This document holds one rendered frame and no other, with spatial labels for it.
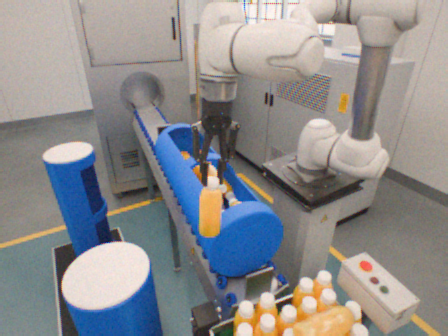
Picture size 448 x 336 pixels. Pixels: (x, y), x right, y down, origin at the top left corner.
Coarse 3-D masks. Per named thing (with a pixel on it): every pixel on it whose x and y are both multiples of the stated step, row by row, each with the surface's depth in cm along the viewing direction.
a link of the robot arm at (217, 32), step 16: (224, 0) 61; (208, 16) 61; (224, 16) 60; (240, 16) 62; (208, 32) 62; (224, 32) 60; (208, 48) 63; (224, 48) 60; (208, 64) 65; (224, 64) 62
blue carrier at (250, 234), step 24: (168, 144) 147; (168, 168) 138; (192, 168) 124; (216, 168) 155; (192, 192) 112; (240, 192) 132; (192, 216) 108; (240, 216) 92; (264, 216) 95; (216, 240) 92; (240, 240) 96; (264, 240) 101; (216, 264) 97; (240, 264) 102
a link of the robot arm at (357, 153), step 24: (360, 0) 86; (384, 0) 82; (408, 0) 79; (360, 24) 90; (384, 24) 85; (408, 24) 83; (384, 48) 92; (360, 72) 101; (384, 72) 97; (360, 96) 105; (360, 120) 111; (336, 144) 127; (360, 144) 116; (336, 168) 129; (360, 168) 120; (384, 168) 121
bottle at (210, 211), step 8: (208, 192) 81; (216, 192) 81; (200, 200) 83; (208, 200) 81; (216, 200) 81; (200, 208) 84; (208, 208) 82; (216, 208) 82; (200, 216) 85; (208, 216) 83; (216, 216) 84; (200, 224) 86; (208, 224) 84; (216, 224) 85; (200, 232) 87; (208, 232) 86; (216, 232) 87
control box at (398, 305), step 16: (368, 256) 94; (352, 272) 89; (368, 272) 89; (384, 272) 89; (352, 288) 91; (368, 288) 84; (400, 288) 84; (368, 304) 85; (384, 304) 80; (400, 304) 79; (416, 304) 80; (384, 320) 81; (400, 320) 81
